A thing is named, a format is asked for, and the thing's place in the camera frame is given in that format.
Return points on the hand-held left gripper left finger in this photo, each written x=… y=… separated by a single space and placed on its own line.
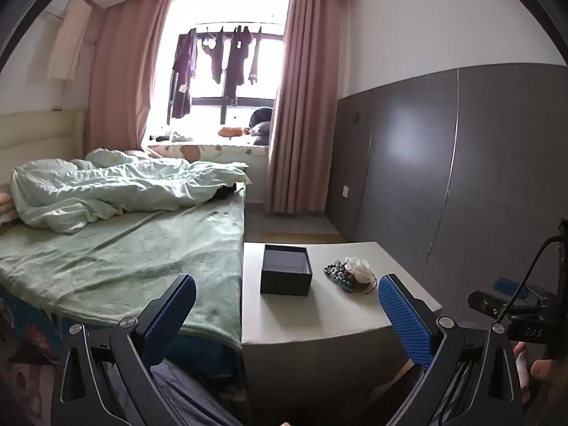
x=175 y=315

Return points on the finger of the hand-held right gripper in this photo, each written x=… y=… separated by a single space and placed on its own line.
x=510 y=285
x=486 y=302

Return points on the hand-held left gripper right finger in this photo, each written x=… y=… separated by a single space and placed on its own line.
x=406 y=319

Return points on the brown bead jewelry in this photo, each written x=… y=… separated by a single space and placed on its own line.
x=364 y=287

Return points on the black jewelry box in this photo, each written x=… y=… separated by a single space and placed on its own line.
x=284 y=279

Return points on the person's right hand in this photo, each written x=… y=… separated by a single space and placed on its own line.
x=543 y=368

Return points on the white side table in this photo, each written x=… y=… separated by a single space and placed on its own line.
x=337 y=319

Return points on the bed with green sheet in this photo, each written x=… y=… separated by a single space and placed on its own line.
x=124 y=253

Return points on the person's leg in dark trousers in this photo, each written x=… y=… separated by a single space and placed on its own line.
x=195 y=395

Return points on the black cloth item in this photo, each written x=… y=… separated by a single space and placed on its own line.
x=225 y=192

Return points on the flattened cardboard sheet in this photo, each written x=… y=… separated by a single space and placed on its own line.
x=293 y=235

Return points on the light green duvet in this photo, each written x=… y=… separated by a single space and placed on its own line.
x=111 y=188

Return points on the bright green cloth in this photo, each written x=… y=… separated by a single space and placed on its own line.
x=240 y=167

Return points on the printed windowsill cushion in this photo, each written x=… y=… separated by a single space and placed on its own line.
x=208 y=151

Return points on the white cloth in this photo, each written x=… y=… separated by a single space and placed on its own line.
x=179 y=135

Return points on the orange plush toy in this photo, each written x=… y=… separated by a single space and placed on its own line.
x=230 y=132

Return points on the pink pillow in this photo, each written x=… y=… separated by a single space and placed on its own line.
x=5 y=202

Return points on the dark pillows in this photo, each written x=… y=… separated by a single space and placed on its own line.
x=262 y=126

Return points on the cream padded headboard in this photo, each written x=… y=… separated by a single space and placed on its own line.
x=40 y=137

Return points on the purple hanging garment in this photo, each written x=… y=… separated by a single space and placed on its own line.
x=183 y=75

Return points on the pink curtain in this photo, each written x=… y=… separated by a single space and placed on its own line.
x=122 y=75
x=306 y=97

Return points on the small dark hanging garment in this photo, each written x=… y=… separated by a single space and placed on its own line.
x=215 y=60

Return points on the long dark hanging garment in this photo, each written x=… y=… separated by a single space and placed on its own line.
x=237 y=62

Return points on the narrow dark hanging garment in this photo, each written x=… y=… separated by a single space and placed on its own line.
x=255 y=60

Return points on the white wall socket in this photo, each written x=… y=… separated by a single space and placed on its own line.
x=345 y=191

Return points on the wall air conditioner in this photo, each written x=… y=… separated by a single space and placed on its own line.
x=57 y=11

